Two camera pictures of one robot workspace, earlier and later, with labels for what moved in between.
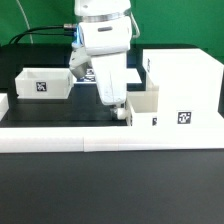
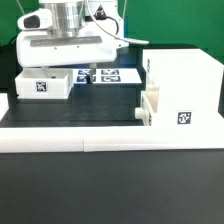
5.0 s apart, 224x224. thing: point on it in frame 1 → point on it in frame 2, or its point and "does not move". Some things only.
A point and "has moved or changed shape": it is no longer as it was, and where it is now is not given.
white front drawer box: x=143 y=107 has moved or changed shape
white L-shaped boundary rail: x=18 y=139 does not move
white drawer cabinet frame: x=188 y=86 does not move
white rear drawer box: x=44 y=83 does not move
